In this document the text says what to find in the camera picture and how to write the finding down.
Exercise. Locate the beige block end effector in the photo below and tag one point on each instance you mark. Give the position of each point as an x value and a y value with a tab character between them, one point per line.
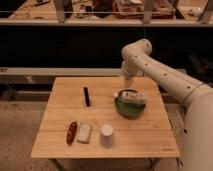
128	82

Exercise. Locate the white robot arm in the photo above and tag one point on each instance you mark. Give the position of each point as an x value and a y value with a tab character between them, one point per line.
195	95

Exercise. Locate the white packaged food item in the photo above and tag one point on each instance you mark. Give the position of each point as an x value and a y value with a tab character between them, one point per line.
130	97

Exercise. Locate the green plate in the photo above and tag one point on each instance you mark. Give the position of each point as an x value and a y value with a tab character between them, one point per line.
129	110

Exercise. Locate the black rectangular bar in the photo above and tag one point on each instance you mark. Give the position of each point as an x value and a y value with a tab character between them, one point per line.
87	98

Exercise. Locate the wooden table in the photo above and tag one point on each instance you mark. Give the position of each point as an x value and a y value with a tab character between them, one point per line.
149	136

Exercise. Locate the white upside-down paper cup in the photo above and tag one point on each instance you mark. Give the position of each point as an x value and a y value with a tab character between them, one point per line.
106	135

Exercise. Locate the white wrapped sponge packet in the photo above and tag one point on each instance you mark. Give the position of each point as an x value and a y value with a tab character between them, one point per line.
84	133

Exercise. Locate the wooden crate on shelf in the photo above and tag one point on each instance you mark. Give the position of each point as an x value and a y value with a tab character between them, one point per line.
135	9

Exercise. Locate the long metal shelf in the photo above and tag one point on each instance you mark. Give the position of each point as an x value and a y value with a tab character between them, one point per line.
34	42

